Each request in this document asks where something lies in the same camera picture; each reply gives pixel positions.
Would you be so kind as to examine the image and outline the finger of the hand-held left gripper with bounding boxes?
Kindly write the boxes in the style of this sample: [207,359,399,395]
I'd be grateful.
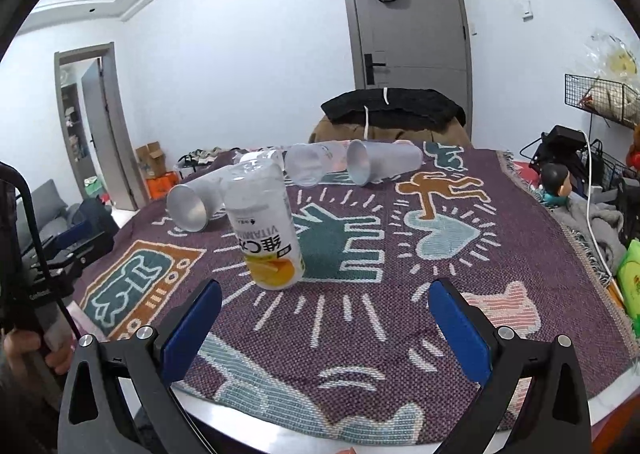
[50,197,121,280]

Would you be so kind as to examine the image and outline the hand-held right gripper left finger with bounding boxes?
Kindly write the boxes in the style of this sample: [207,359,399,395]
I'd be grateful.
[57,279,223,454]

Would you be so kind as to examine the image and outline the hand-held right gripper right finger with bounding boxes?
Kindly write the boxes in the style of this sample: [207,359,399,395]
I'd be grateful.
[427,278,593,454]

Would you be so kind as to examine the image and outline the grey plastic cup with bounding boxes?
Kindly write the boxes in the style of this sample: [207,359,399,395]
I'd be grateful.
[166,169,228,231]
[346,138,423,186]

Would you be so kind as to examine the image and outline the clear plastic cup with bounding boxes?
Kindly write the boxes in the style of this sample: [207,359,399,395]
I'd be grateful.
[285,143,331,186]
[239,148,287,174]

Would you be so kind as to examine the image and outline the person's left hand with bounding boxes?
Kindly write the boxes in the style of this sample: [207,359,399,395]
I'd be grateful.
[4,330,75,376]

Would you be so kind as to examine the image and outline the grey sofa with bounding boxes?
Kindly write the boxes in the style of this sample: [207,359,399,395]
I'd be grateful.
[17,179,69,246]

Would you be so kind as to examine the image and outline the purple printed blanket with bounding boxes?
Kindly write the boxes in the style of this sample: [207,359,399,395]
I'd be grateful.
[75,139,637,446]

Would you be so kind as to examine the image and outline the orange box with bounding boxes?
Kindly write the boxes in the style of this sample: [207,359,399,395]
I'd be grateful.
[146,173,180,201]

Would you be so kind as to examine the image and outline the cardboard box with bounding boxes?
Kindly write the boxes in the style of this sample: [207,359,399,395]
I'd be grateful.
[135,143,167,180]

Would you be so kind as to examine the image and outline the grey open door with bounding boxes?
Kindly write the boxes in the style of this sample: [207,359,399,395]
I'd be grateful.
[80,58,139,211]

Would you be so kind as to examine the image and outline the orange label drink bottle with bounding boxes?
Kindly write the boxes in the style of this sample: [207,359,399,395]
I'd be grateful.
[220,159,306,291]

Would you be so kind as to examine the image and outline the patterned cloth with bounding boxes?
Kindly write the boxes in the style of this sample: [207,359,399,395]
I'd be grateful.
[177,148,222,171]

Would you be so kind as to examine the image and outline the grey towel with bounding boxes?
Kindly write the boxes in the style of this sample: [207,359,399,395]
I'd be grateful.
[550,198,629,281]

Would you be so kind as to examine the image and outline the green packet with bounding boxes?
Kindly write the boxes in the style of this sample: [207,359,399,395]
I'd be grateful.
[616,240,640,320]

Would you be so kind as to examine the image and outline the dark haired doll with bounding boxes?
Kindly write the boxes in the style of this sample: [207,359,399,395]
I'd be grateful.
[540,161,574,208]

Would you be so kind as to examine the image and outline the black jacket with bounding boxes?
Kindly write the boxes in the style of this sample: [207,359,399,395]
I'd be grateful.
[321,88,467,131]

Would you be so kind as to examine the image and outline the brown chair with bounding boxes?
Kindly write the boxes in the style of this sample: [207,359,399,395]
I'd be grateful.
[308,115,472,147]

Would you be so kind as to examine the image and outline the clear plastic bag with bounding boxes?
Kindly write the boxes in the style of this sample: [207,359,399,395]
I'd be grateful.
[585,29,640,81]

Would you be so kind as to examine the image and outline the white cable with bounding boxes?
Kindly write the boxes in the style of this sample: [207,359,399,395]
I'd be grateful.
[581,131,614,276]

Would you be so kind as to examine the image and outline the black wire rack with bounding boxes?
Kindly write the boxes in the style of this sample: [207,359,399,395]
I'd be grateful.
[520,124,640,216]

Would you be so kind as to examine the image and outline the black wire basket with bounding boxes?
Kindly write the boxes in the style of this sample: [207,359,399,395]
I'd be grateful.
[565,73,640,130]

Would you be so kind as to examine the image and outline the black door lock handle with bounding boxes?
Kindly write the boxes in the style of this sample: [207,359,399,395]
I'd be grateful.
[364,53,387,86]

